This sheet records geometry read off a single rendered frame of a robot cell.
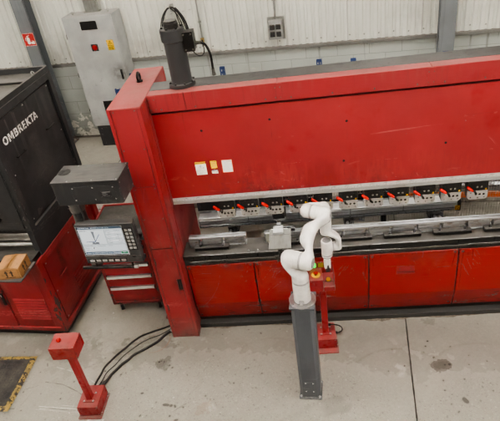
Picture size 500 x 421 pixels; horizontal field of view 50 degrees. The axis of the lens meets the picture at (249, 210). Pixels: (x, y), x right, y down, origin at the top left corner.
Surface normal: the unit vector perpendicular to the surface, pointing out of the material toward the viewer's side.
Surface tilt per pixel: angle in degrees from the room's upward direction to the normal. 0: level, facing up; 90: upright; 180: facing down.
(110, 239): 90
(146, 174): 90
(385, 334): 0
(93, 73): 90
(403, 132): 90
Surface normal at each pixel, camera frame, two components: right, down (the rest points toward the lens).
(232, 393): -0.13, -0.82
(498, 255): -0.06, 0.56
